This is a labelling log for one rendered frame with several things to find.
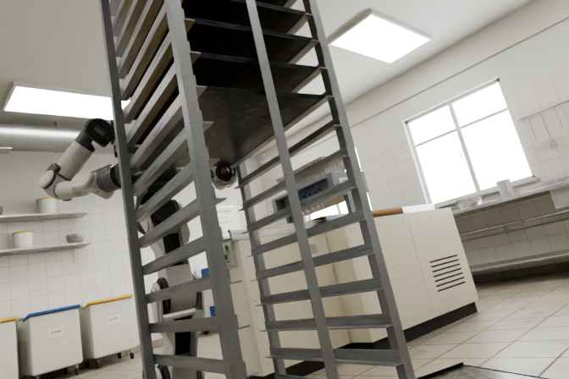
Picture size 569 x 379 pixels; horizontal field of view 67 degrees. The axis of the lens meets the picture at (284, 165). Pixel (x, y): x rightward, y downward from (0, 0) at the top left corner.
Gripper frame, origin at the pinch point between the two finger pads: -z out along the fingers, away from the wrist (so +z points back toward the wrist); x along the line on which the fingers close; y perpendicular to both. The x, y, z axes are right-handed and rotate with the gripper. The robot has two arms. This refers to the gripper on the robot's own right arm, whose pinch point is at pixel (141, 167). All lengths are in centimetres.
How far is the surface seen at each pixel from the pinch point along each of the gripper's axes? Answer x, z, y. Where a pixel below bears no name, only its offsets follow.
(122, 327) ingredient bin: -66, 340, 295
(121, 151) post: 4.8, 0.6, -7.9
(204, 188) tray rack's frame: -26, -52, -38
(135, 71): 25.6, -17.0, -15.0
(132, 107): 16.5, -10.2, -11.4
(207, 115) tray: -1.1, -44.2, -19.8
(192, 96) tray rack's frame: -4, -53, -37
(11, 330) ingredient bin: -42, 383, 186
